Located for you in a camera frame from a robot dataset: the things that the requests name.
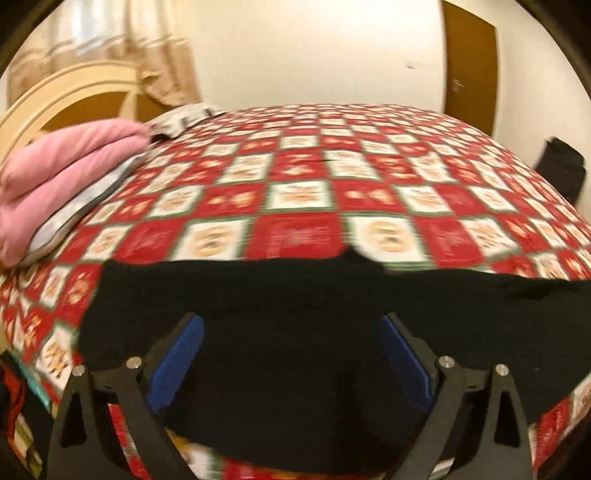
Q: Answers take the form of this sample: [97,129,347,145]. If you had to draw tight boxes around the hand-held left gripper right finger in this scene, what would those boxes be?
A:
[376,312,536,480]

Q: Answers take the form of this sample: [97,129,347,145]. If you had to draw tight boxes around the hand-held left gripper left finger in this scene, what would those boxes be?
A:
[46,312,206,480]

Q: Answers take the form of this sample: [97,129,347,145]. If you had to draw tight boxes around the black pants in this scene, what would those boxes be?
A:
[76,249,591,476]

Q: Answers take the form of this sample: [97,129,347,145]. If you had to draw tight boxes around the striped colourful cloth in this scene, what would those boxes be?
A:
[0,351,52,480]

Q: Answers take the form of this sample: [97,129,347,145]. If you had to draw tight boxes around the red checkered printed blanket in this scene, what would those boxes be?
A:
[0,104,591,480]

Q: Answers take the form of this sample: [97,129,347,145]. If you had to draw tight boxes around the grey white pillow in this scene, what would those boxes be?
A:
[18,150,148,268]

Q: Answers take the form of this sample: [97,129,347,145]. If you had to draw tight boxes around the pink folded blanket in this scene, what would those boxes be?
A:
[0,117,153,268]

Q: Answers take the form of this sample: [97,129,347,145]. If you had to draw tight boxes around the black white patterned pillow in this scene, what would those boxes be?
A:
[143,102,227,139]

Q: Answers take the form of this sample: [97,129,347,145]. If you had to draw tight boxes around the dark cloth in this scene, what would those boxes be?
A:
[533,136,587,204]

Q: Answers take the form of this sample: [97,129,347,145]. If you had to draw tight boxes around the cream wooden headboard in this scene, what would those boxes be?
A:
[0,62,162,167]

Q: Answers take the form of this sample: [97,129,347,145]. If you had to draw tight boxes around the beige curtain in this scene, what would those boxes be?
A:
[9,0,204,104]

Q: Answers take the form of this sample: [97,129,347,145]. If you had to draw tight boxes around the brown wooden door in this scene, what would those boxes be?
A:
[441,0,502,134]

